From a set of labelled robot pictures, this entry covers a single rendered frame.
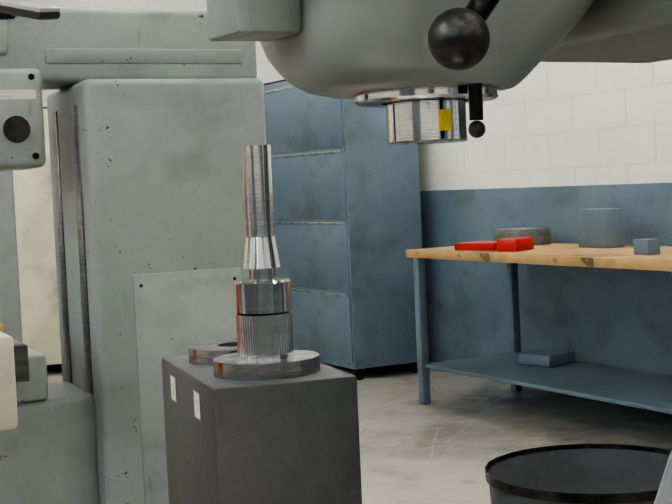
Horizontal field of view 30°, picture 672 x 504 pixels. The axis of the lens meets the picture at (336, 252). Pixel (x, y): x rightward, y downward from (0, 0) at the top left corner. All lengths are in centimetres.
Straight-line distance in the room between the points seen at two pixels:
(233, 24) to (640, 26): 25
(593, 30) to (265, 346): 40
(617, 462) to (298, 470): 205
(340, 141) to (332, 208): 45
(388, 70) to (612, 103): 628
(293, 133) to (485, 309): 182
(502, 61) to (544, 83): 669
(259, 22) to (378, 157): 742
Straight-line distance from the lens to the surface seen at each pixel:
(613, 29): 79
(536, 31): 71
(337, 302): 815
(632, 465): 301
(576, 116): 718
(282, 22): 68
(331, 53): 68
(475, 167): 795
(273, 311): 103
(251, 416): 100
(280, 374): 101
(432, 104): 73
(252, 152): 104
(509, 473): 293
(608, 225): 651
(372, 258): 806
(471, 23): 60
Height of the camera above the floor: 126
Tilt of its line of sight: 3 degrees down
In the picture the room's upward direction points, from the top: 3 degrees counter-clockwise
